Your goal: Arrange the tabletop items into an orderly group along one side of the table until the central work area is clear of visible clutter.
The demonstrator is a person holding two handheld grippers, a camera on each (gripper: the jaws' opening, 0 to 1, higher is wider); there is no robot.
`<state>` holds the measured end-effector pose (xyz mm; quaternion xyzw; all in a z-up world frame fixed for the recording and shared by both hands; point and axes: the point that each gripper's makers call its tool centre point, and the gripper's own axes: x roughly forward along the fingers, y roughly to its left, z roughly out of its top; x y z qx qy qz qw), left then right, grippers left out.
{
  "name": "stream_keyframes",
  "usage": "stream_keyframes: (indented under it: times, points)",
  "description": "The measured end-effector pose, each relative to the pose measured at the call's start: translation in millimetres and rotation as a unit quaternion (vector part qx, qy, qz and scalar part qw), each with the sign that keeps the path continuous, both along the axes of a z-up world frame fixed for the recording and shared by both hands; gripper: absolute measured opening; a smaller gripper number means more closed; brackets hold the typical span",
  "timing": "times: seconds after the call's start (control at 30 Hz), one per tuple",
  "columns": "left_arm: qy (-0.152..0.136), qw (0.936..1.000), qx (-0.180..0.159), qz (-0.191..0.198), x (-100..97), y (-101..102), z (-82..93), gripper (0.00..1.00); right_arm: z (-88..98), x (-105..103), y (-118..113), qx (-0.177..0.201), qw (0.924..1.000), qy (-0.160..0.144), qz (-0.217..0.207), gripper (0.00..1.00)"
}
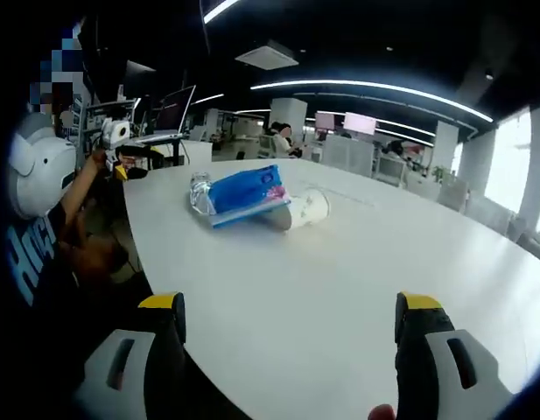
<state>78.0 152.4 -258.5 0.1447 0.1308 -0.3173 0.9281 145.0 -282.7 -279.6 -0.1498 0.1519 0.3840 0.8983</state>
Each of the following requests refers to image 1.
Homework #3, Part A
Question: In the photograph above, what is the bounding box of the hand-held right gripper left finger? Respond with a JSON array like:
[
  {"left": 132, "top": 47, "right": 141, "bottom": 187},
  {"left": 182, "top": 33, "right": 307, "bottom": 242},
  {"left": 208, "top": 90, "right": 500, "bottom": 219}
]
[{"left": 73, "top": 291, "right": 188, "bottom": 420}]

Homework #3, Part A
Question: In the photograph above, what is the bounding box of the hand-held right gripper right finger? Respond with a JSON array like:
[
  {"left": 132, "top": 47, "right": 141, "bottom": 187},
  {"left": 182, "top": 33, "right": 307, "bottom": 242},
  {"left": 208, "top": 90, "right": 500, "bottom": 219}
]
[{"left": 394, "top": 291, "right": 515, "bottom": 420}]

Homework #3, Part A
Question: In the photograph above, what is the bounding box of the clear water bottle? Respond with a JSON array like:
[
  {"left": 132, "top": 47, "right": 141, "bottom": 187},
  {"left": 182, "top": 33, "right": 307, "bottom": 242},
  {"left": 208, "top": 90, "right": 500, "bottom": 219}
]
[{"left": 189, "top": 171, "right": 219, "bottom": 216}]

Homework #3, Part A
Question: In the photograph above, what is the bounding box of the blue wet wipes pack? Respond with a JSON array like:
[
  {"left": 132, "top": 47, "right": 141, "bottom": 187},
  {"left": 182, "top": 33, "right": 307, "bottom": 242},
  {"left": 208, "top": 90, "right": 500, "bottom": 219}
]
[{"left": 206, "top": 164, "right": 293, "bottom": 231}]

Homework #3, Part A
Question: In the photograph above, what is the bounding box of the white paper cup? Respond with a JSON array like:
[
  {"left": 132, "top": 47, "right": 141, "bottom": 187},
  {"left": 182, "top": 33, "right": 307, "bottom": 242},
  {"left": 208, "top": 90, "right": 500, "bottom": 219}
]
[{"left": 269, "top": 187, "right": 332, "bottom": 232}]

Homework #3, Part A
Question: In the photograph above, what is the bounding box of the person's right hand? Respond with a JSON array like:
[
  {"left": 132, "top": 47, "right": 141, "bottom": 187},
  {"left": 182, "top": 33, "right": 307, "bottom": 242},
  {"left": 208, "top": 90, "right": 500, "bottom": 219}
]
[{"left": 368, "top": 403, "right": 397, "bottom": 420}]

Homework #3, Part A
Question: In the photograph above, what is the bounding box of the white standing desk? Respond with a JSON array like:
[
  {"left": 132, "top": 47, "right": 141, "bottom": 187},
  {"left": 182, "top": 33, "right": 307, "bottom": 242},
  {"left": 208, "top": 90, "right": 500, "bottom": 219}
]
[{"left": 132, "top": 133, "right": 186, "bottom": 170}]

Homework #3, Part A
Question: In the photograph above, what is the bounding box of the open laptop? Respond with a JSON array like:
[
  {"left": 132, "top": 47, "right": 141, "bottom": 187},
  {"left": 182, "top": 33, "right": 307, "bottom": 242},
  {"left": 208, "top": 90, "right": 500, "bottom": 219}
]
[{"left": 139, "top": 85, "right": 198, "bottom": 145}]

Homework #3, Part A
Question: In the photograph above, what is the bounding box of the black monitor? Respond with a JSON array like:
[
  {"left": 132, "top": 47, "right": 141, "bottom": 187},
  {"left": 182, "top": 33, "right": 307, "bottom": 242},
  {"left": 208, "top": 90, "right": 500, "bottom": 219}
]
[{"left": 123, "top": 59, "right": 158, "bottom": 105}]

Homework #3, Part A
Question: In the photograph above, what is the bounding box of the white worn chest device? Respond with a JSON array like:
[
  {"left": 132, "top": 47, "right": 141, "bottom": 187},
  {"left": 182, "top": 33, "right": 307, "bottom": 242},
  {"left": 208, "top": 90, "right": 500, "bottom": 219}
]
[{"left": 6, "top": 112, "right": 79, "bottom": 220}]

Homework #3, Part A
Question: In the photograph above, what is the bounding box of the straight ceiling light strip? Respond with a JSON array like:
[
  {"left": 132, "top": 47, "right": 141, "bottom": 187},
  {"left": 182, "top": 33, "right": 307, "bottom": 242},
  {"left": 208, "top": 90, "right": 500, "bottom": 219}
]
[{"left": 203, "top": 0, "right": 241, "bottom": 24}]

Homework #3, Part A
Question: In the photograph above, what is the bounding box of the ceiling air vent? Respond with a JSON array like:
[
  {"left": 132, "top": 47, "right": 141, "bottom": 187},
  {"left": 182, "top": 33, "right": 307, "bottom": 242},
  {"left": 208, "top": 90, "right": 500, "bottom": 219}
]
[{"left": 234, "top": 39, "right": 300, "bottom": 71}]

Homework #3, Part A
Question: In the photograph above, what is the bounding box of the white table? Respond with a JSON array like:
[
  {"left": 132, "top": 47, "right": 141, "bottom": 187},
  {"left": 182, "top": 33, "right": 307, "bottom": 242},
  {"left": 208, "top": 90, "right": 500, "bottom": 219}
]
[{"left": 123, "top": 157, "right": 540, "bottom": 420}]

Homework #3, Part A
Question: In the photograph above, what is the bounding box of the green potted plant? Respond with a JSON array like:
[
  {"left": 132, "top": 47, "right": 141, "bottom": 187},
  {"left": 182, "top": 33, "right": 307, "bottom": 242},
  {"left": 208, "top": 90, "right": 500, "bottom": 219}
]
[{"left": 431, "top": 164, "right": 455, "bottom": 186}]

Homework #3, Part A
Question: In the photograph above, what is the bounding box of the large window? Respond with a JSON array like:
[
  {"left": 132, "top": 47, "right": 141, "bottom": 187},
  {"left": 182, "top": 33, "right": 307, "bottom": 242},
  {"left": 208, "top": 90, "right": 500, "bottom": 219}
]
[{"left": 483, "top": 107, "right": 540, "bottom": 235}]

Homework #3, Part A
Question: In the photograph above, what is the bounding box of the long curved ceiling light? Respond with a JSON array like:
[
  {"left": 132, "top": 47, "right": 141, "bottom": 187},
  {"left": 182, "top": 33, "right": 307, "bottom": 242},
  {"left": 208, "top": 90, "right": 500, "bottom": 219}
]
[{"left": 249, "top": 79, "right": 494, "bottom": 124}]

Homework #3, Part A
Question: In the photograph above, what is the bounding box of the small pink wall screen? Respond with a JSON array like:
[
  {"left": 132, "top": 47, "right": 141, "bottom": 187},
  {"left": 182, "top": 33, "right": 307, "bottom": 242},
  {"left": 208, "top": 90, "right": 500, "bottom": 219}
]
[{"left": 314, "top": 110, "right": 337, "bottom": 131}]

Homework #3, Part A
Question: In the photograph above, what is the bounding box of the large pink wall screen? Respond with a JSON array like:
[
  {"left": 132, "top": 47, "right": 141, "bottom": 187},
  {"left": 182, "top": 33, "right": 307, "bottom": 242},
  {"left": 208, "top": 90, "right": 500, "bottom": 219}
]
[{"left": 343, "top": 112, "right": 378, "bottom": 135}]

